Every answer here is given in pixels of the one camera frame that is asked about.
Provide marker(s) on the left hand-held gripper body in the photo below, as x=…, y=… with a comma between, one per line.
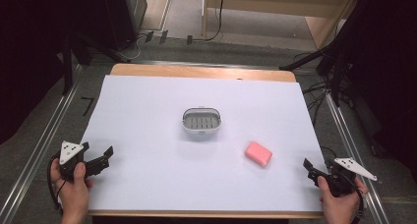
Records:
x=70, y=152

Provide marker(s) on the person's right hand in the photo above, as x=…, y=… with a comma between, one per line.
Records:
x=341, y=206

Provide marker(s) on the light wooden furniture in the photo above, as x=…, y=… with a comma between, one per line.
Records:
x=272, y=3

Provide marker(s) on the person's left hand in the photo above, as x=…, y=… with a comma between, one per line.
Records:
x=73, y=194

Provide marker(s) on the black metal stand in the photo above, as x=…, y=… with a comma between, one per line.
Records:
x=305, y=61
x=68, y=70

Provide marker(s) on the black curtain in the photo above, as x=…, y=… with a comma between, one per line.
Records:
x=29, y=53
x=390, y=70

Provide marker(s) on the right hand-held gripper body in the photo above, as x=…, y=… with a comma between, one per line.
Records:
x=342, y=181

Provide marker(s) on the white soap dish grey insert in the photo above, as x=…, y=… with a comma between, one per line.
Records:
x=201, y=120

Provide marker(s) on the metal floor rail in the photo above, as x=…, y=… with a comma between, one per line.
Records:
x=36, y=152
x=354, y=145
x=203, y=64

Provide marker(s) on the pink soap bar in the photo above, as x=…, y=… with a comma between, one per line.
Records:
x=258, y=154

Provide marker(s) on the black cabinet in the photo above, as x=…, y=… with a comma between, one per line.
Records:
x=126, y=14

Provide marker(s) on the black tape piece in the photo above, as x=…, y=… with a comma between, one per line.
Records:
x=163, y=37
x=149, y=36
x=189, y=40

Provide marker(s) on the white paper sheet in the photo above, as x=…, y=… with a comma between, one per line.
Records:
x=183, y=171

